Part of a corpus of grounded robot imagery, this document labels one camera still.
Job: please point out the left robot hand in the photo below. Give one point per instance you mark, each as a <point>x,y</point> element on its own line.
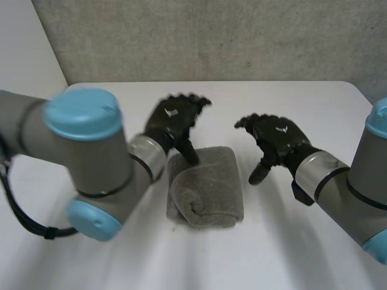
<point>175,121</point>

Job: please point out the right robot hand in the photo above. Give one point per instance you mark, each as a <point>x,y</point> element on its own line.
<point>278,134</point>

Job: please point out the grey towel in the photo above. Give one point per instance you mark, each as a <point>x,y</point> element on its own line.
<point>205,190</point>

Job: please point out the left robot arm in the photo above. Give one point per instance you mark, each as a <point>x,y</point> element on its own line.
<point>75,157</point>

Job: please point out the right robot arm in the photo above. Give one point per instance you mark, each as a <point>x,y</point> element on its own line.
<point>341,187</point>

